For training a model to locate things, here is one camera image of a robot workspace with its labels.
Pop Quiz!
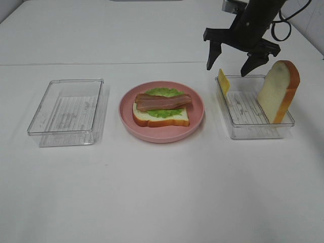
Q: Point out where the pink round plate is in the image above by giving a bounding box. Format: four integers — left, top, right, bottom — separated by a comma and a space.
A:
118, 81, 205, 143

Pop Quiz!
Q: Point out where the clear plastic tray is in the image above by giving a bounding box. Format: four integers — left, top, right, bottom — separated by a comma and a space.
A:
27, 78, 109, 147
215, 75, 295, 139

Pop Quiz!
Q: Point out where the right clear plastic tray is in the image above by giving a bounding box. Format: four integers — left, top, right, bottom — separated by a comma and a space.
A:
215, 75, 295, 139

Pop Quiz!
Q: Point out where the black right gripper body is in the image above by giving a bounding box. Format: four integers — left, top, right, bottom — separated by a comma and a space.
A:
203, 15, 280, 57

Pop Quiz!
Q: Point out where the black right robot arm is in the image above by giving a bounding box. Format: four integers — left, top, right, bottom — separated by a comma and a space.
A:
203, 0, 285, 77

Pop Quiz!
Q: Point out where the bread slice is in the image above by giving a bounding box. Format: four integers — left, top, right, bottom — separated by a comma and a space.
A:
133, 103, 190, 128
257, 60, 300, 124

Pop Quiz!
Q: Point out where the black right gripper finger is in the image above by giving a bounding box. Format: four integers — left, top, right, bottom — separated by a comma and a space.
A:
240, 53, 269, 77
207, 40, 222, 70

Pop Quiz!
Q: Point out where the left clear plastic tray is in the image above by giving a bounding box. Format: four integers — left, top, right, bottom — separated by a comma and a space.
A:
27, 78, 109, 147

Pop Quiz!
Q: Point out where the pink bacon strip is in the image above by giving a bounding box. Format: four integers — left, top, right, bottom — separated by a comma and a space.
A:
135, 93, 192, 111

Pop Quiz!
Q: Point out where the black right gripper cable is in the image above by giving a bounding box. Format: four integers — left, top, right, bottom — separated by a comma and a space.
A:
270, 0, 313, 42

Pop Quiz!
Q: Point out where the yellow cheese slice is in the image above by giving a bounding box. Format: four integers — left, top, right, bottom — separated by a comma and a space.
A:
218, 68, 230, 98

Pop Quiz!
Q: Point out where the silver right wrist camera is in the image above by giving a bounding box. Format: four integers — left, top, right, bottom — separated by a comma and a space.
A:
222, 0, 248, 14

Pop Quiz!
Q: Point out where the green lettuce leaf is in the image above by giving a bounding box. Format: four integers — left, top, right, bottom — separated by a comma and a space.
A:
145, 88, 184, 118

